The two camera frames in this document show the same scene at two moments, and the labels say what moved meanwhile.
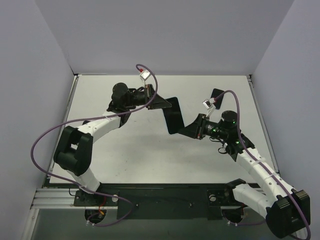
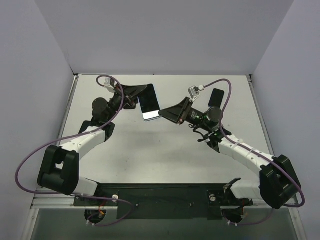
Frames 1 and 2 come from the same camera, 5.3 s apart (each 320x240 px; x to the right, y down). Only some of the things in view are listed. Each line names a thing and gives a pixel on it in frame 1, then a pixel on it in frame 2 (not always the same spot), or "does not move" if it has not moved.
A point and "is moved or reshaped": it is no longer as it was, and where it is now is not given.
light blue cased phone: [173, 116] is moved or reshaped
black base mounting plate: [159, 201] does not move
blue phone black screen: [218, 101] does not move
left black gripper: [150, 96] → [124, 96]
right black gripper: [200, 126] → [183, 111]
